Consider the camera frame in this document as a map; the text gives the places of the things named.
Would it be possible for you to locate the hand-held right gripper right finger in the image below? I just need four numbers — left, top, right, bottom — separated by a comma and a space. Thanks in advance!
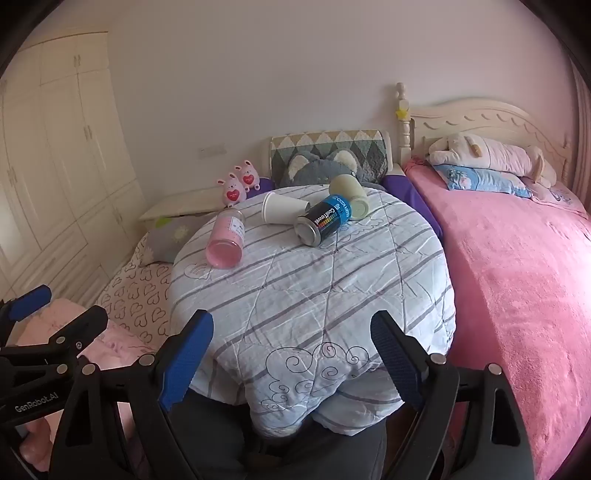
370, 309, 539, 480

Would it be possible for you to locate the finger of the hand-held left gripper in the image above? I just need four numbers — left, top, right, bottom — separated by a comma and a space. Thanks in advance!
0, 285, 52, 346
0, 305, 110, 393

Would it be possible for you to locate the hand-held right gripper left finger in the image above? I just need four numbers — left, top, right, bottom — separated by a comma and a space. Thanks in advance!
55, 309, 215, 480

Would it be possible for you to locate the pale green cup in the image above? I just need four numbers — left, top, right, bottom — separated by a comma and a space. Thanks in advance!
329, 174, 370, 220

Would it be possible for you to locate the white paper cup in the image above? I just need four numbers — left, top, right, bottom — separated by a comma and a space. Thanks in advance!
261, 191, 310, 225

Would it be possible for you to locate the pale pink cloth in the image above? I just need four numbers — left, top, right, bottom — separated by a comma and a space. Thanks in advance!
0, 298, 158, 472

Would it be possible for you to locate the heart print sheet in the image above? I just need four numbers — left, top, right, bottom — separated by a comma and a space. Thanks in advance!
95, 231, 174, 345

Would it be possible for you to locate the striped light blue quilt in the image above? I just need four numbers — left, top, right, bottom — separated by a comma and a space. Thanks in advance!
167, 185, 458, 437

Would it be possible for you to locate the grey flower pillow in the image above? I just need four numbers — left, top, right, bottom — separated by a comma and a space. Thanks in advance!
139, 213, 218, 267

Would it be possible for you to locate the pink liquid bottle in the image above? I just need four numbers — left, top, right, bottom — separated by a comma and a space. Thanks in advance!
206, 208, 246, 269

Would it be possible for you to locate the dark cloth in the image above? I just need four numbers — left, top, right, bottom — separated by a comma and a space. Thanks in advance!
168, 369, 419, 480

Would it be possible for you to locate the pink fleece blanket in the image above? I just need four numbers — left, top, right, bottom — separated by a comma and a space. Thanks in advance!
401, 159, 591, 480

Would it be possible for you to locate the cream wardrobe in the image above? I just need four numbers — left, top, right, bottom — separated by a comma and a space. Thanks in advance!
0, 31, 148, 305

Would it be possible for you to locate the black and blue can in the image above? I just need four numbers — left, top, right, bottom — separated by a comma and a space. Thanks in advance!
294, 194, 354, 247

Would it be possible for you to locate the purple pillow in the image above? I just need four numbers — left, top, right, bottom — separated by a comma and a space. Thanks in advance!
382, 173, 444, 237

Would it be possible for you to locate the pink bunny toy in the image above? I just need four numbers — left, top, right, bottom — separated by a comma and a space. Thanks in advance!
233, 159, 260, 192
218, 173, 247, 207

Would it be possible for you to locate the blue printed pillow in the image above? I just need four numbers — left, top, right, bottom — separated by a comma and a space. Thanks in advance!
433, 164, 534, 199

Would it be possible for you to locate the grey plush toy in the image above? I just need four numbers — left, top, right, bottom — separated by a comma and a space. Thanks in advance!
279, 151, 384, 190

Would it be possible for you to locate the diamond pattern quilted cushion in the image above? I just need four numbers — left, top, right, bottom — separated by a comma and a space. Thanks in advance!
269, 130, 393, 185

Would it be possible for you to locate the cream and pink plush dog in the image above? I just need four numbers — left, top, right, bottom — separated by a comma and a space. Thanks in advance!
427, 133, 558, 188

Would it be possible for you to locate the cream wooden headboard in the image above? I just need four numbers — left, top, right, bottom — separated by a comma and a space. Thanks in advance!
396, 83, 573, 195

